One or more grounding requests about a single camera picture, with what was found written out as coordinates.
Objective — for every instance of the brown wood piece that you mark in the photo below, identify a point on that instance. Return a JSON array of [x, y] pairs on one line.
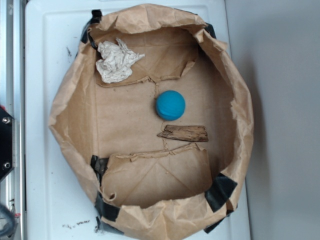
[[187, 133]]

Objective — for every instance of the white plastic board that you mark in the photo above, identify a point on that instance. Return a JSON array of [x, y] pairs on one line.
[[57, 206]]

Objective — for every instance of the white paper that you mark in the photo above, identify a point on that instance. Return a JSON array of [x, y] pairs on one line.
[[116, 61]]

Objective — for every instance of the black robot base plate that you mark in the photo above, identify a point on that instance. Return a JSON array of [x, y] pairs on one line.
[[6, 143]]

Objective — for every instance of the brown paper bag tray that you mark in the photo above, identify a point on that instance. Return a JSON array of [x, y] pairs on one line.
[[144, 186]]

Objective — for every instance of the blue foam ball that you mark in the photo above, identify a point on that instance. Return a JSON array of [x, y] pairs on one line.
[[170, 105]]

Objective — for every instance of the aluminium frame rail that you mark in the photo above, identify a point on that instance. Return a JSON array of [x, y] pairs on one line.
[[13, 215]]

